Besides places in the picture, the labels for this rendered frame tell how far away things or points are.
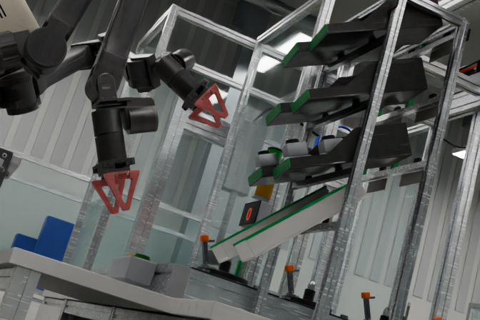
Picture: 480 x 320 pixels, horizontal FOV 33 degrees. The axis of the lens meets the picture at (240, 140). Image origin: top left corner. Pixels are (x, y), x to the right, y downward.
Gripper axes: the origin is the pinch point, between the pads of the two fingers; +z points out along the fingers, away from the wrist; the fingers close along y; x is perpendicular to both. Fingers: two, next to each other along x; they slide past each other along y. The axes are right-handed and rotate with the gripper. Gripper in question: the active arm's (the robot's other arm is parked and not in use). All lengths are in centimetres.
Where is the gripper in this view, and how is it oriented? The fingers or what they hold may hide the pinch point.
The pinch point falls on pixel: (221, 119)
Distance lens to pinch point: 188.5
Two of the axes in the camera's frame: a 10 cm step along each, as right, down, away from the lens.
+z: 7.3, 6.9, -0.2
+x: -6.6, 6.9, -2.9
